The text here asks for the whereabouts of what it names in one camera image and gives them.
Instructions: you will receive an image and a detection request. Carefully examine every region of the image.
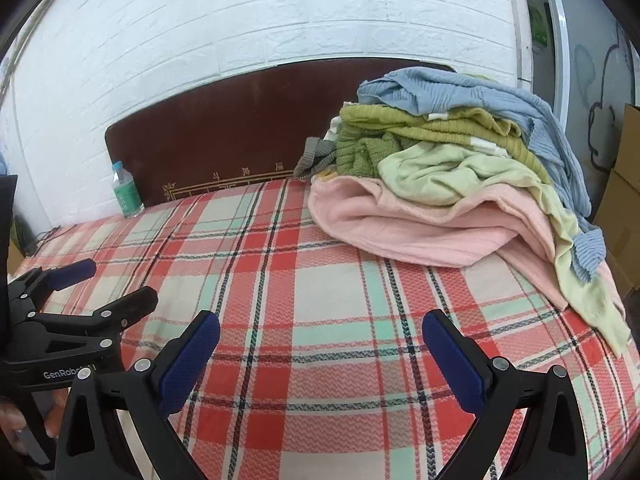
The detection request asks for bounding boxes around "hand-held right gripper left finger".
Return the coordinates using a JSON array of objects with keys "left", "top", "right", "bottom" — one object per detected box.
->
[{"left": 52, "top": 310, "right": 222, "bottom": 480}]

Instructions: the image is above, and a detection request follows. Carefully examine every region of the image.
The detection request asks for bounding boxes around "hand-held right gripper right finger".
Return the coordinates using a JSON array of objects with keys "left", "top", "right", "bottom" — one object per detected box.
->
[{"left": 421, "top": 309, "right": 596, "bottom": 480}]

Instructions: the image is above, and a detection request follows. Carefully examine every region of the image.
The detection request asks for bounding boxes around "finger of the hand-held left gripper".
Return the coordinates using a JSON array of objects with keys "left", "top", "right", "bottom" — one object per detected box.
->
[
  {"left": 12, "top": 286, "right": 160, "bottom": 361},
  {"left": 7, "top": 258, "right": 97, "bottom": 313}
]

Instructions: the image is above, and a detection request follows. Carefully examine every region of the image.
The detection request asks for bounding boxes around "light blue knit sweater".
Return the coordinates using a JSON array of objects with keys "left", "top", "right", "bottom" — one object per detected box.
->
[{"left": 357, "top": 66, "right": 607, "bottom": 283}]

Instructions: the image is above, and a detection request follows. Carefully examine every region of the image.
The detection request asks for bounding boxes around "person's left hand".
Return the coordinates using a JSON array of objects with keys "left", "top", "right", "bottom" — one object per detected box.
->
[{"left": 0, "top": 391, "right": 68, "bottom": 441}]

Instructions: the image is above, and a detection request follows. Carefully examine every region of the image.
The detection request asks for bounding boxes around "brown cardboard box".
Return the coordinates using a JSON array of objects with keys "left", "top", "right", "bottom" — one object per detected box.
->
[
  {"left": 7, "top": 240, "right": 26, "bottom": 277},
  {"left": 612, "top": 102, "right": 640, "bottom": 186},
  {"left": 592, "top": 170, "right": 640, "bottom": 301}
]

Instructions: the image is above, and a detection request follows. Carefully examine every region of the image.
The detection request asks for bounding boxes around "green bag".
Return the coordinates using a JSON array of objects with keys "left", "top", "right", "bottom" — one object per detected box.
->
[{"left": 11, "top": 214, "right": 28, "bottom": 257}]

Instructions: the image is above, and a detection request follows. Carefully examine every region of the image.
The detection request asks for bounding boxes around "green label water bottle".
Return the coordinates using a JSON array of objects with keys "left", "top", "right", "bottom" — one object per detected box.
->
[{"left": 110, "top": 161, "right": 146, "bottom": 218}]

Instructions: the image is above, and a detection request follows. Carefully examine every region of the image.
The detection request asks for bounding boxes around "red plaid blanket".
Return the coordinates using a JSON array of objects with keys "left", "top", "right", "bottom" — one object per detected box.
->
[{"left": 7, "top": 177, "right": 640, "bottom": 480}]

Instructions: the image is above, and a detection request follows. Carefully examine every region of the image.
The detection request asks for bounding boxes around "pink fleece sweater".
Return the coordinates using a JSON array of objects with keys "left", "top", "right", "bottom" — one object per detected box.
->
[{"left": 307, "top": 175, "right": 628, "bottom": 328}]

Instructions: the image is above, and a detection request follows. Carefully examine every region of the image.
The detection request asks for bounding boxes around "pale green garment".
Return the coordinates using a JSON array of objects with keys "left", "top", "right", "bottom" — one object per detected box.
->
[{"left": 378, "top": 141, "right": 632, "bottom": 358}]

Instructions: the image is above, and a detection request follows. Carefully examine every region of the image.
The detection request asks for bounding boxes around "dark wooden headboard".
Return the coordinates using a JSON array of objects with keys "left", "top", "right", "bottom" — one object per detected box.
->
[{"left": 104, "top": 57, "right": 456, "bottom": 208}]

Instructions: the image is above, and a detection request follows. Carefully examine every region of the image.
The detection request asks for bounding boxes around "olive ribbed sweater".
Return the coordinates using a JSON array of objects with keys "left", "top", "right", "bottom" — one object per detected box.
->
[{"left": 339, "top": 102, "right": 553, "bottom": 186}]

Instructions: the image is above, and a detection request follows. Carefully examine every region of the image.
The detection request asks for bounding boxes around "grey striped garment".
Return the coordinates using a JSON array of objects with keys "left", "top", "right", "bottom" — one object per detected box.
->
[{"left": 293, "top": 136, "right": 337, "bottom": 179}]

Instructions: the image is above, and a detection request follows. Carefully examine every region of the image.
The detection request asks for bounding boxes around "cream white garment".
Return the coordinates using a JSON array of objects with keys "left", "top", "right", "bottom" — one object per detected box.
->
[{"left": 322, "top": 116, "right": 346, "bottom": 143}]

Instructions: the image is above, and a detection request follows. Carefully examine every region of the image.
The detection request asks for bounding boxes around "grey door with cartoon drawing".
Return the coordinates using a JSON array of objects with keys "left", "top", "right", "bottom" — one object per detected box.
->
[{"left": 545, "top": 0, "right": 640, "bottom": 171}]

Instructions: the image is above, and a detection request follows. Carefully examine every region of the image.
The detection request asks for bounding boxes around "black cable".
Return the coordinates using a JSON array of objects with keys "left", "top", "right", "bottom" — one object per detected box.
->
[{"left": 30, "top": 226, "right": 65, "bottom": 252}]

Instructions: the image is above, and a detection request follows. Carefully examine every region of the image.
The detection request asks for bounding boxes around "green wall sticker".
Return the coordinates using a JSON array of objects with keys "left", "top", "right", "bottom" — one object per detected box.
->
[{"left": 531, "top": 5, "right": 551, "bottom": 48}]

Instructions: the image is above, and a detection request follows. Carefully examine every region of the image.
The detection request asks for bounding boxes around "white door frame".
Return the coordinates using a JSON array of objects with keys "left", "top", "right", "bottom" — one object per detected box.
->
[{"left": 502, "top": 0, "right": 571, "bottom": 126}]

